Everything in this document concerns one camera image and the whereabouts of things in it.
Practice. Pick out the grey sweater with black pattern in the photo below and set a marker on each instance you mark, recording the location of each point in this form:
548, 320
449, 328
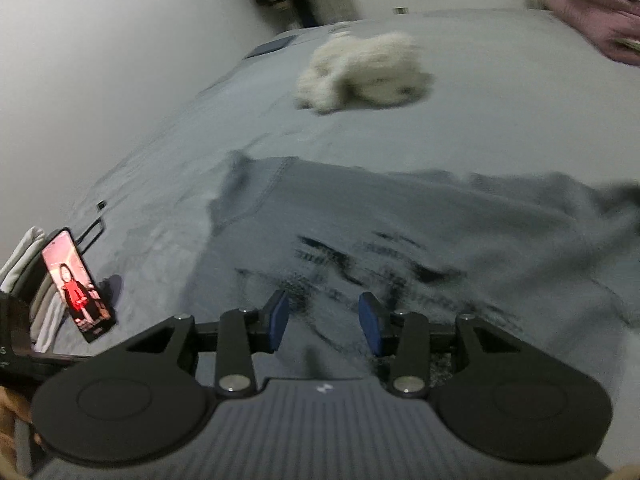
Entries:
450, 220

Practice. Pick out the white plush dog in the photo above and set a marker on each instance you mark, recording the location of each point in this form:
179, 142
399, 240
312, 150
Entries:
365, 70

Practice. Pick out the grey bed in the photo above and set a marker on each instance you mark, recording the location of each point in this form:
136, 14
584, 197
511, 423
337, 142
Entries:
225, 125

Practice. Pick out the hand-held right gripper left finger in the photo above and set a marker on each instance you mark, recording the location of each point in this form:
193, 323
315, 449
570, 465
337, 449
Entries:
277, 322

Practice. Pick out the folded pink quilt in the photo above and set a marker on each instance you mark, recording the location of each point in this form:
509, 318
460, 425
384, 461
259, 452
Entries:
600, 20

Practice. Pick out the white folded cloth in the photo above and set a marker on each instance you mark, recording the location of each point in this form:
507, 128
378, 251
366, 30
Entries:
30, 255

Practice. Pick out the black phone stand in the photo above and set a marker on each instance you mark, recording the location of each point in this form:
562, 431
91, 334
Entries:
114, 290

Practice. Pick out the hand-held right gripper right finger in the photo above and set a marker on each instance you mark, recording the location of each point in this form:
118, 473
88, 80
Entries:
371, 325

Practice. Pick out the smartphone with lit screen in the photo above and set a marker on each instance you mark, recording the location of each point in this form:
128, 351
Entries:
75, 285

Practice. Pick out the dark tablet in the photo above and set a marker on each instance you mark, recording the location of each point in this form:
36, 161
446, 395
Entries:
270, 48

